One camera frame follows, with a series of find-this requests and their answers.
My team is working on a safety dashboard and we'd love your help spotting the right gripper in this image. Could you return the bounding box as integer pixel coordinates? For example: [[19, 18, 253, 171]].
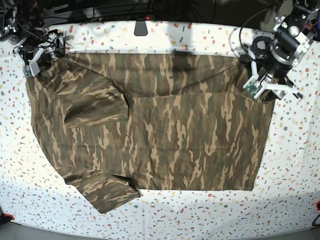
[[13, 29, 74, 67]]

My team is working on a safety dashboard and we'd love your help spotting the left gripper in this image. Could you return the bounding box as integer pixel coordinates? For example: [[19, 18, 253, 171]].
[[249, 43, 303, 100]]

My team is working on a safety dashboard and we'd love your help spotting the camouflage T-shirt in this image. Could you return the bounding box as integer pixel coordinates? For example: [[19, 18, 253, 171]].
[[26, 53, 275, 213]]

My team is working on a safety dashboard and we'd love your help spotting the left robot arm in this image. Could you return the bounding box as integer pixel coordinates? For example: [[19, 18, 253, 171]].
[[243, 0, 320, 102]]

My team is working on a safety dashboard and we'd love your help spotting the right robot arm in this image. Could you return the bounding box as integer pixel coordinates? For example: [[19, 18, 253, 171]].
[[0, 0, 66, 66]]

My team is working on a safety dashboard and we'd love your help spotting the red table clamp right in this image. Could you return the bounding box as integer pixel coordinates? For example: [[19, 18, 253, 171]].
[[315, 201, 320, 212]]

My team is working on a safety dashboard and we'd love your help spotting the red table clamp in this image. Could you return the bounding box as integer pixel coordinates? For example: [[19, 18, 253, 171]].
[[315, 201, 320, 212], [0, 213, 14, 223]]

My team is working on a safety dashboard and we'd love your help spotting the terrazzo pattern table cloth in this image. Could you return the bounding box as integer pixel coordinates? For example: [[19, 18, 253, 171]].
[[0, 20, 320, 240]]

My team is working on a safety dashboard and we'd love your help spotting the red table clamp left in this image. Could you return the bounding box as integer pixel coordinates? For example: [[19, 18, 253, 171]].
[[0, 213, 14, 223]]

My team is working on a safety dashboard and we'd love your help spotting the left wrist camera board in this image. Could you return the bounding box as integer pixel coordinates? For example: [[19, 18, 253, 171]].
[[243, 76, 265, 100]]

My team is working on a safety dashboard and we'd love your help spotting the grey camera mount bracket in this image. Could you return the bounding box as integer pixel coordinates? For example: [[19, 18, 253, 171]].
[[134, 20, 148, 37]]

